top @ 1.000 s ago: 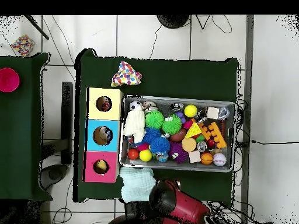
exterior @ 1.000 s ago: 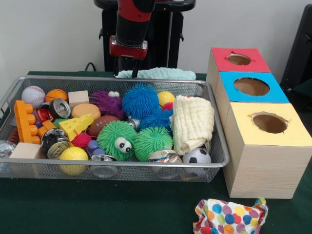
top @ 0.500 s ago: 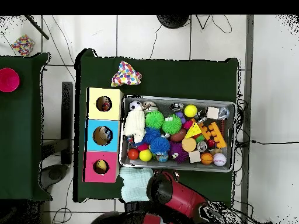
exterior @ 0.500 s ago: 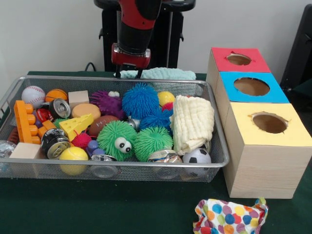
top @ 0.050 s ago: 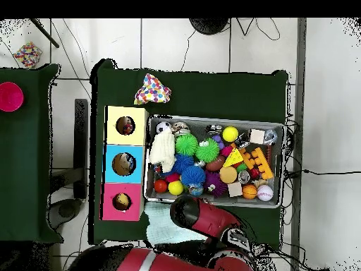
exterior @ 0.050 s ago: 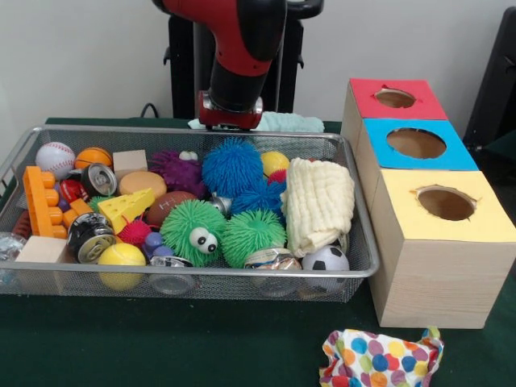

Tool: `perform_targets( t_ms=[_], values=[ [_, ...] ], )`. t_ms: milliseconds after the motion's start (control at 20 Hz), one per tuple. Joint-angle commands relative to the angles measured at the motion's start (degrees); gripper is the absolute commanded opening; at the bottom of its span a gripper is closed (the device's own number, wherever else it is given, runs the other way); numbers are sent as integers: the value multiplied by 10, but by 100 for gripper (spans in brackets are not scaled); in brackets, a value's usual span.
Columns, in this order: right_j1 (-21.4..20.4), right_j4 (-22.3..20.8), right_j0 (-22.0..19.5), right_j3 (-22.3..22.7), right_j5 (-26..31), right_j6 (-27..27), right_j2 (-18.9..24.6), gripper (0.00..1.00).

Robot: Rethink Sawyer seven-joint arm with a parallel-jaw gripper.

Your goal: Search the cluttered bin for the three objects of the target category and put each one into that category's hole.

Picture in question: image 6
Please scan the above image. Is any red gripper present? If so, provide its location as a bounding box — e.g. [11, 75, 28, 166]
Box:
[198, 90, 264, 131]

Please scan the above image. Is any cream waffle cloth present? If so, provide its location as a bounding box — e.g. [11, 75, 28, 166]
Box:
[281, 157, 356, 257]

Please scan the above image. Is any yellow toy cheese wedge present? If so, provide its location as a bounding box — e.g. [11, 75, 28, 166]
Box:
[98, 188, 156, 235]

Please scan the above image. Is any silver drink can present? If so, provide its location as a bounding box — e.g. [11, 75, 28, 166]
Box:
[67, 211, 116, 264]

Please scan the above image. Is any white polka dot cloth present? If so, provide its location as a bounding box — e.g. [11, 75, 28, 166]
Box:
[319, 326, 444, 387]

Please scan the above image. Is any clear mesh bin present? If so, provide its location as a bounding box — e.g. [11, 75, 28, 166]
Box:
[0, 125, 380, 302]

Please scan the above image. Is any wooden box with three holes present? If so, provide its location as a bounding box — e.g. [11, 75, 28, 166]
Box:
[341, 78, 516, 330]

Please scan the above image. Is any blue spiky ball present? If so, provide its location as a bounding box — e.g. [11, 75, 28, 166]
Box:
[202, 137, 264, 198]

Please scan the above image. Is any mint green cloth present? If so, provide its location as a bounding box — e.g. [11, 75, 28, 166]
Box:
[188, 111, 325, 135]

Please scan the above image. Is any green spiky ball with face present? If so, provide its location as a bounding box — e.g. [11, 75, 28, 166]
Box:
[160, 200, 228, 268]

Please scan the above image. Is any small soccer ball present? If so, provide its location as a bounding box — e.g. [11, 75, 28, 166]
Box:
[302, 244, 351, 273]

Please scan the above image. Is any yellow tennis ball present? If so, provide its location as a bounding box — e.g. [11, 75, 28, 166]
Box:
[98, 243, 148, 291]

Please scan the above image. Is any white baseball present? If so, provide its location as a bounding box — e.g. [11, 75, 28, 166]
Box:
[35, 143, 76, 180]

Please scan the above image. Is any orange toy building block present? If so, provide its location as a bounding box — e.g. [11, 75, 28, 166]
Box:
[22, 164, 65, 240]

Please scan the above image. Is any dark green tablecloth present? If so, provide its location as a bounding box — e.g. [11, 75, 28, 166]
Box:
[0, 117, 516, 387]

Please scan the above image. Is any black chair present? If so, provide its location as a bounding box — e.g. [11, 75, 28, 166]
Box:
[464, 8, 516, 162]

